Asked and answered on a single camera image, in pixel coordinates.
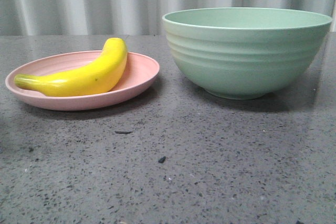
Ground yellow toy banana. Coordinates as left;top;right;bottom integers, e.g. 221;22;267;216
14;38;128;97

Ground pink plastic plate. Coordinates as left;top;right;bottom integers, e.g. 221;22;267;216
5;50;160;111

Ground green ribbed plastic bowl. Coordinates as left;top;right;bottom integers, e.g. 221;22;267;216
162;7;332;100

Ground flat black debris sliver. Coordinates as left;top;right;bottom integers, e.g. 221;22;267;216
115;131;133;134

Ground black debris chip centre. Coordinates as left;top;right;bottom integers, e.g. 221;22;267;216
158;156;166;164

